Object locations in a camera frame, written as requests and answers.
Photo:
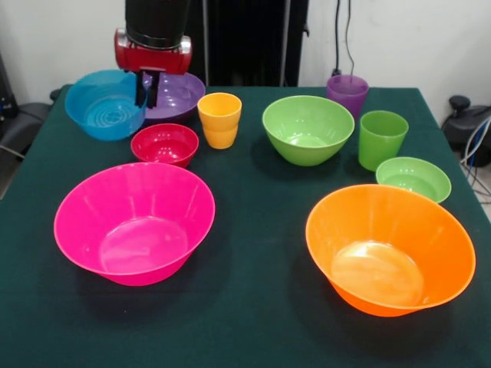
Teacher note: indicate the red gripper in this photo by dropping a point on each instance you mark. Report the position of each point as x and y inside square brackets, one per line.
[153, 59]

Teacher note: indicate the small blue bowl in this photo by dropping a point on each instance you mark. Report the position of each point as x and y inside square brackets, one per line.
[103, 119]

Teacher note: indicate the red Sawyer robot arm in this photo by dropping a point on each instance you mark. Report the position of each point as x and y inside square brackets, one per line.
[157, 19]

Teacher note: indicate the purple bowl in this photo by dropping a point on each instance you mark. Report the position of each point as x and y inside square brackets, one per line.
[176, 99]

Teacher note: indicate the small red bowl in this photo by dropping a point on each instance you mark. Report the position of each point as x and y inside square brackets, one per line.
[165, 147]

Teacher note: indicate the yellow cup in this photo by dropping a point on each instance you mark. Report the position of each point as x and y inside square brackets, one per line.
[219, 126]

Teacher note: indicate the black robot column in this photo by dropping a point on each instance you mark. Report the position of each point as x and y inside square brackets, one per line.
[249, 38]

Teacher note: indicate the large pink bowl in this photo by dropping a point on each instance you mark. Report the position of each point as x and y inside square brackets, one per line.
[134, 230]

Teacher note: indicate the medium green bowl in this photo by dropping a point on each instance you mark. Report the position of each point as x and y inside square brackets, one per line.
[307, 134]

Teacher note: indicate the purple cup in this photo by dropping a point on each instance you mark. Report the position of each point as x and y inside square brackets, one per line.
[347, 94]

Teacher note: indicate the dark green tablecloth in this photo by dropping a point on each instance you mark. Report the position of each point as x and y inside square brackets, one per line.
[249, 306]

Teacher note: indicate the green cup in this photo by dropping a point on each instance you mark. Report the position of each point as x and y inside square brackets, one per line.
[381, 142]

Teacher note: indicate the small green bowl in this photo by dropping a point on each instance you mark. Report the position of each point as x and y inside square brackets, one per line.
[414, 180]

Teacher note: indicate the large orange bowl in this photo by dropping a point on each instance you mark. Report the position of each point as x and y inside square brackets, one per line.
[389, 253]

